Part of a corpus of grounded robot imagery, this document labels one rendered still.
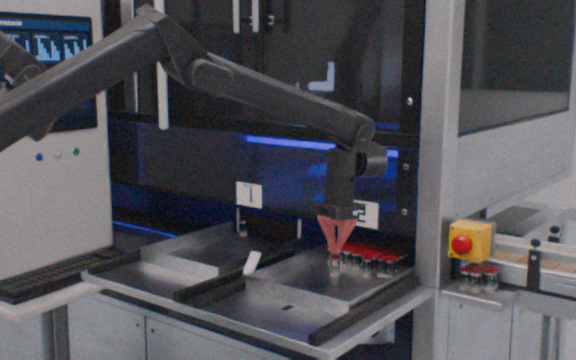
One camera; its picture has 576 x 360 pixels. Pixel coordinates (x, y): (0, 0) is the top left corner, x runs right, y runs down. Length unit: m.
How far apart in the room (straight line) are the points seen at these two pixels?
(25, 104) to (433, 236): 0.89
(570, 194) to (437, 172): 4.77
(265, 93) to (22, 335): 1.89
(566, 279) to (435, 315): 0.28
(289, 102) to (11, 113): 0.45
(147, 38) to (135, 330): 1.39
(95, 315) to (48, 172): 0.64
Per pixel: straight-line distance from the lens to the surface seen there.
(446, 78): 1.42
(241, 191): 1.76
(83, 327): 2.45
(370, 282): 1.51
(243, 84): 1.08
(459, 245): 1.41
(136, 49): 0.97
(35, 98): 0.95
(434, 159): 1.44
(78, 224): 2.00
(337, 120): 1.21
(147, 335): 2.18
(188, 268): 1.57
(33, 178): 1.89
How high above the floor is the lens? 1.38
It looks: 11 degrees down
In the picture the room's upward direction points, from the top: straight up
